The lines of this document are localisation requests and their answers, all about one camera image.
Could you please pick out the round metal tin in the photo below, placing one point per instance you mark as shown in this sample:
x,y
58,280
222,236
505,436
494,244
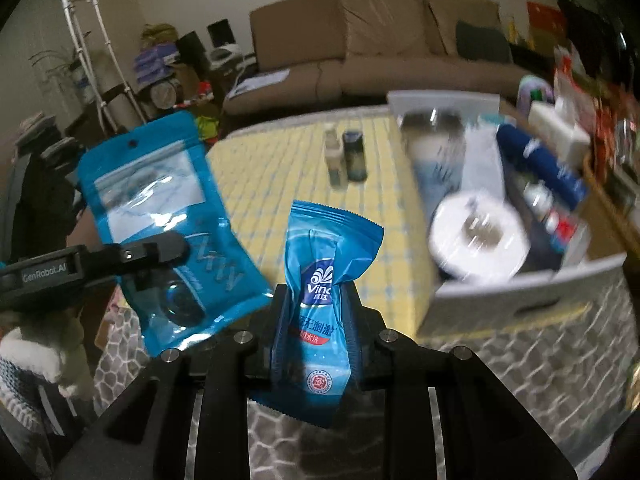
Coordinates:
x,y
164,95

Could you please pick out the white toilet paper roll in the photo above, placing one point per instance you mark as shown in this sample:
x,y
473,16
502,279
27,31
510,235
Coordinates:
x,y
477,237

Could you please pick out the blue zip pouch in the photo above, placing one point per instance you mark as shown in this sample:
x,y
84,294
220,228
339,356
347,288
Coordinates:
x,y
150,180

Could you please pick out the green bag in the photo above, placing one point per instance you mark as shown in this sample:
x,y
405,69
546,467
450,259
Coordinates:
x,y
207,127

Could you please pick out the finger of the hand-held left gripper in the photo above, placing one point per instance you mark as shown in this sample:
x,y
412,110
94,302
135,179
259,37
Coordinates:
x,y
155,250

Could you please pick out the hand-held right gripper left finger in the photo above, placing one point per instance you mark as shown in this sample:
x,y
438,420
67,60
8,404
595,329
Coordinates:
x,y
281,330

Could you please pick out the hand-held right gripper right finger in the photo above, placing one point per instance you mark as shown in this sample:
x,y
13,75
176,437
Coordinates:
x,y
356,330

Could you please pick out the white tissue box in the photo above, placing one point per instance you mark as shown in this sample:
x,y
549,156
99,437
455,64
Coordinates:
x,y
557,130

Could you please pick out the stack of purple boxes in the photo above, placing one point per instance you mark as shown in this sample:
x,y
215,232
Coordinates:
x,y
152,62

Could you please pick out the white coat rack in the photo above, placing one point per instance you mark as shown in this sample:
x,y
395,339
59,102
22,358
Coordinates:
x,y
95,35

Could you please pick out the white storage box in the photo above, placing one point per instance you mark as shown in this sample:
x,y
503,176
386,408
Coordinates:
x,y
505,305

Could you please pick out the white fluffy cloth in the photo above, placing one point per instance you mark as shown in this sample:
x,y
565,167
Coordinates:
x,y
35,355

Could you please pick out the white paper sheet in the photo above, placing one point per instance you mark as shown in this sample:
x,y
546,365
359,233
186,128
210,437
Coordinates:
x,y
257,84

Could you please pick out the dark glass jar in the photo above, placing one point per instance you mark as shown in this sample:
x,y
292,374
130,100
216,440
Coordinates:
x,y
355,157

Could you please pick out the blue wet wipe packet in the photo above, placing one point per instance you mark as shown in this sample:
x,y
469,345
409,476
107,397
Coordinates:
x,y
320,280

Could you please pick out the small white can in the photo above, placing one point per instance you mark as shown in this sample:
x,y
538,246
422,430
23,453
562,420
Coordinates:
x,y
537,200

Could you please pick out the small white spray bottle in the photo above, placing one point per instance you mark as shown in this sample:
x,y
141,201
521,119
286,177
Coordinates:
x,y
334,160

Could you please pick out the yellow plaid cloth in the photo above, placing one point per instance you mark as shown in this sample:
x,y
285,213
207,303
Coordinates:
x,y
280,160

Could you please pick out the red poster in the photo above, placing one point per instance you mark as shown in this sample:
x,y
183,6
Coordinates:
x,y
546,16

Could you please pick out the blue tube bottle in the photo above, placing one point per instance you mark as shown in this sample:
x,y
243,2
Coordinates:
x,y
542,160

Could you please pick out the brown sofa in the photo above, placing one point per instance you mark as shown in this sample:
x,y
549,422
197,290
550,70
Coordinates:
x,y
380,35

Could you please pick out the clear plastic bottle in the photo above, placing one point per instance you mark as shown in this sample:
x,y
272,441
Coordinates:
x,y
435,160

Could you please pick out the dark grey cushion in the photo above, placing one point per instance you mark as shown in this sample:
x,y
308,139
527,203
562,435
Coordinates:
x,y
482,42

